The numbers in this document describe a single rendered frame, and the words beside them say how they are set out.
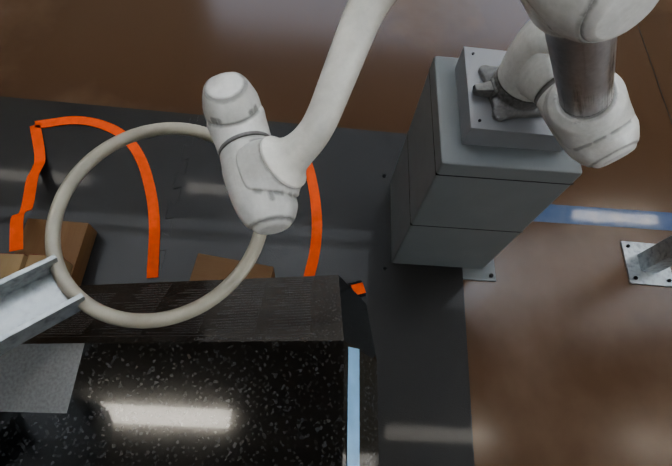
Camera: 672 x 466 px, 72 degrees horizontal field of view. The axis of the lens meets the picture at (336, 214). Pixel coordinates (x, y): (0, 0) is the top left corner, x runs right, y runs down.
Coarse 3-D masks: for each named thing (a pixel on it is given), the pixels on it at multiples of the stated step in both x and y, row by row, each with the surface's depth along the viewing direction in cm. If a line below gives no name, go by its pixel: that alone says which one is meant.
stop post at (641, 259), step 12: (624, 252) 207; (636, 252) 207; (648, 252) 200; (660, 252) 193; (636, 264) 204; (648, 264) 199; (660, 264) 195; (636, 276) 201; (648, 276) 202; (660, 276) 203
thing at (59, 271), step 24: (120, 144) 109; (72, 192) 105; (48, 216) 101; (48, 240) 99; (264, 240) 100; (240, 264) 97; (72, 288) 95; (216, 288) 95; (96, 312) 93; (120, 312) 94; (168, 312) 93; (192, 312) 93
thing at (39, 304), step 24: (48, 264) 96; (0, 288) 91; (24, 288) 95; (48, 288) 96; (0, 312) 91; (24, 312) 92; (48, 312) 90; (72, 312) 94; (0, 336) 85; (24, 336) 88
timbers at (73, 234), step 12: (24, 228) 182; (36, 228) 183; (72, 228) 184; (84, 228) 184; (24, 240) 180; (36, 240) 181; (72, 240) 182; (84, 240) 183; (24, 252) 178; (36, 252) 178; (72, 252) 179; (84, 252) 184; (72, 264) 177; (84, 264) 185; (72, 276) 176
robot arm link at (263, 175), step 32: (352, 0) 69; (384, 0) 69; (352, 32) 69; (352, 64) 70; (320, 96) 71; (320, 128) 72; (224, 160) 79; (256, 160) 74; (288, 160) 74; (256, 192) 74; (288, 192) 76; (256, 224) 75; (288, 224) 77
